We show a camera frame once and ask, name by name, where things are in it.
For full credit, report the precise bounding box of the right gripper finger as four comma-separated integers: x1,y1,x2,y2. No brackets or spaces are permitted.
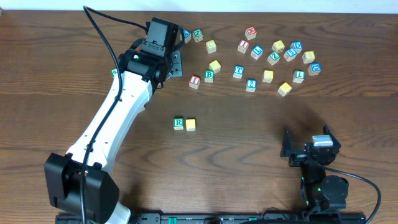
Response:
280,128,293,157
323,124,338,145

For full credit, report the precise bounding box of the green B block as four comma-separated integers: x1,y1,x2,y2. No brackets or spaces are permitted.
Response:
204,70,215,83

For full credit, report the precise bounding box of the green R block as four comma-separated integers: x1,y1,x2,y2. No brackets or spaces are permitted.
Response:
173,118,184,130

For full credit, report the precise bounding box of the yellow o block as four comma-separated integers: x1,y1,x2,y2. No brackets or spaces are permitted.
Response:
185,118,196,131
262,70,274,83

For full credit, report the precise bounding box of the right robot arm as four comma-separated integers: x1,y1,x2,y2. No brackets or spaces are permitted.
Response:
280,126,349,223

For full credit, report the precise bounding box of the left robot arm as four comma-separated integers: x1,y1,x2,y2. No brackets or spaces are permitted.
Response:
44,49,182,223

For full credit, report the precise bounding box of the blue X block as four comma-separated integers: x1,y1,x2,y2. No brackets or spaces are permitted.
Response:
183,30,192,44

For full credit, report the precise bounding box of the green N block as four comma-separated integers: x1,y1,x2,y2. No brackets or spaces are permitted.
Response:
192,29,203,42

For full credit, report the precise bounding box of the red I block near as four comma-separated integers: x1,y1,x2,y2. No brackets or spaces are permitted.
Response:
188,75,201,89

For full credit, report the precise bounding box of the red i block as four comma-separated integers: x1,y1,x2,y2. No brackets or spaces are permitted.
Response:
238,40,249,54
188,75,201,89

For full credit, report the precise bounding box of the yellow C block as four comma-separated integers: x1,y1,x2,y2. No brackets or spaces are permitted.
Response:
206,40,217,54

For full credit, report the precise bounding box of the yellow block centre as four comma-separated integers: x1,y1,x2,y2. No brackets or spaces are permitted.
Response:
209,60,221,73

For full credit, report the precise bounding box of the yellow K block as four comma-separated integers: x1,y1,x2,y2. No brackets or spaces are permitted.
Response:
277,82,292,97

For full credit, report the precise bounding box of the green 7 block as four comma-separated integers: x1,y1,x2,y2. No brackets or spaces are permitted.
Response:
292,70,305,83

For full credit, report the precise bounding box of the blue D block right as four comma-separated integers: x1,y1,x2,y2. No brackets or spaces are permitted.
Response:
308,63,322,76

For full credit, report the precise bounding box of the blue d block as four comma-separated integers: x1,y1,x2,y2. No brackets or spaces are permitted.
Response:
290,41,303,54
308,63,322,76

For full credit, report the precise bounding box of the green J block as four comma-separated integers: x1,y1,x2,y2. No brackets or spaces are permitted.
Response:
111,68,118,77

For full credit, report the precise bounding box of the blue T block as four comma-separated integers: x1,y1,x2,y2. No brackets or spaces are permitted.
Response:
233,65,244,79

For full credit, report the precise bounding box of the red I block far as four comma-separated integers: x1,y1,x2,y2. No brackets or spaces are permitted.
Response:
238,40,249,54

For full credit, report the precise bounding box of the blue 2 block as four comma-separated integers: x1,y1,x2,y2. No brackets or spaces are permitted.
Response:
246,79,257,92

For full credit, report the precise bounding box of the yellow 8 block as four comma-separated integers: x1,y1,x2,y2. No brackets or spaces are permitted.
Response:
302,50,315,64

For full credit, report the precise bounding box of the blue L block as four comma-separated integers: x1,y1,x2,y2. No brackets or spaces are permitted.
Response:
251,45,264,60

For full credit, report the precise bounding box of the blue 5 block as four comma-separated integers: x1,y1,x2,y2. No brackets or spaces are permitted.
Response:
284,48,297,62

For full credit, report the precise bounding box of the green Z block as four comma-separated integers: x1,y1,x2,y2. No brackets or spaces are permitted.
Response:
267,52,280,65

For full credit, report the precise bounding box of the blue D block far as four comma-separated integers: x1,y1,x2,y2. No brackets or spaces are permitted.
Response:
290,41,303,54

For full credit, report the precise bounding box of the yellow block far right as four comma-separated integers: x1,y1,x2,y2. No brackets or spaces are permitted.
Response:
272,40,285,54

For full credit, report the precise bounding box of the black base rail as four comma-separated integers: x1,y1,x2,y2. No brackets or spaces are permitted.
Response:
55,212,367,224

